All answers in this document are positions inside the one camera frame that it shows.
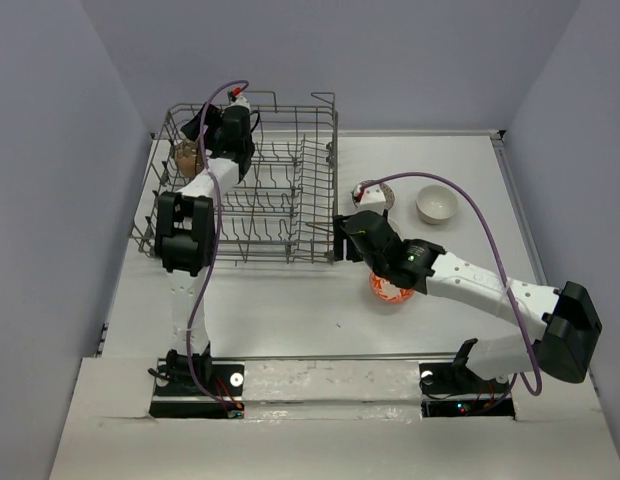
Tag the white bowl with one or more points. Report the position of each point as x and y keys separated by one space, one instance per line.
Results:
x=436 y=204

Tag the grey wire dish rack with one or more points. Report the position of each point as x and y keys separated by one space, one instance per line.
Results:
x=282 y=210

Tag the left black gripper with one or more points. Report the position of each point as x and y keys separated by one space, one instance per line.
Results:
x=213 y=119

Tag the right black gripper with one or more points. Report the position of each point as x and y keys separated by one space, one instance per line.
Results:
x=340 y=235

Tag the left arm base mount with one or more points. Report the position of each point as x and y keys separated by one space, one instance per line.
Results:
x=197 y=387

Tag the orange floral bowl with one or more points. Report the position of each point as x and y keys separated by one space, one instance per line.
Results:
x=388 y=292

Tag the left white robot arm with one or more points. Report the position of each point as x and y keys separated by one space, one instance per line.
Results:
x=188 y=230

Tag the brown glazed bowl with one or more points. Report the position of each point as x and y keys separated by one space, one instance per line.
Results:
x=187 y=158

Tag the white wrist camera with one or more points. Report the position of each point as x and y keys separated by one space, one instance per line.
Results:
x=371 y=199
x=241 y=105

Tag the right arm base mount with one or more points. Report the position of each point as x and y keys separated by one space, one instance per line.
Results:
x=451 y=390

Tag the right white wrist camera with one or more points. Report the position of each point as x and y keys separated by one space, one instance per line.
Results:
x=371 y=199

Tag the patterned grey bowl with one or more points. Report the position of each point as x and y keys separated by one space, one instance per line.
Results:
x=389 y=193

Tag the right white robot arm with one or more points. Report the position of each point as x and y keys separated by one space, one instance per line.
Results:
x=559 y=328

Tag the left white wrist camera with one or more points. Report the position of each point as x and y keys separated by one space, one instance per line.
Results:
x=241 y=105

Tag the metal rail bar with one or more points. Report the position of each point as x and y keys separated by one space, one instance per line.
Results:
x=345 y=357

